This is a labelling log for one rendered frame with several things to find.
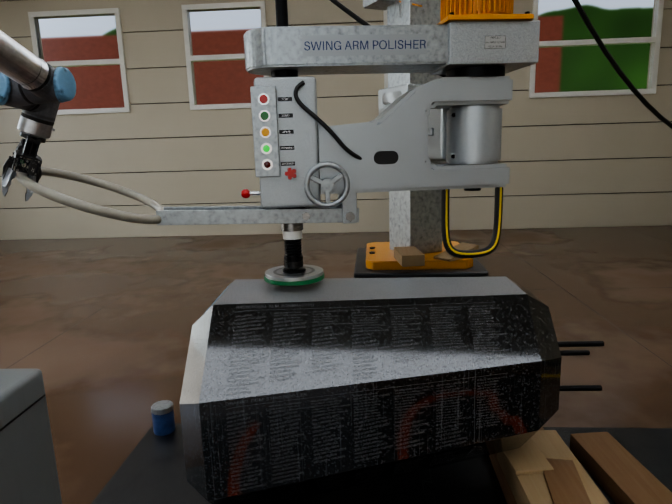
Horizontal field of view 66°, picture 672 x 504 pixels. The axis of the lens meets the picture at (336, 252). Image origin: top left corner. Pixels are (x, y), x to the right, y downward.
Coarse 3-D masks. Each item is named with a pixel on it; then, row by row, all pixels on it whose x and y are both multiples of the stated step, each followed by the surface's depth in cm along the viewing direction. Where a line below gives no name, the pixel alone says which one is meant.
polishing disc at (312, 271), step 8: (304, 264) 199; (272, 272) 188; (280, 272) 188; (304, 272) 187; (312, 272) 186; (320, 272) 186; (280, 280) 180; (288, 280) 179; (296, 280) 179; (304, 280) 180
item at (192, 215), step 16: (176, 208) 186; (192, 208) 187; (208, 208) 187; (224, 208) 188; (240, 208) 188; (256, 208) 189; (272, 208) 189; (320, 208) 180; (336, 208) 180; (160, 224) 176; (176, 224) 176; (192, 224) 177; (208, 224) 177
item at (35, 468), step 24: (0, 384) 105; (24, 384) 107; (0, 408) 100; (24, 408) 107; (0, 432) 99; (24, 432) 106; (48, 432) 114; (0, 456) 99; (24, 456) 106; (48, 456) 114; (0, 480) 99; (24, 480) 106; (48, 480) 114
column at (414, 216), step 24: (408, 0) 225; (432, 0) 229; (408, 24) 227; (432, 24) 231; (408, 192) 242; (432, 192) 246; (408, 216) 244; (432, 216) 249; (408, 240) 247; (432, 240) 251
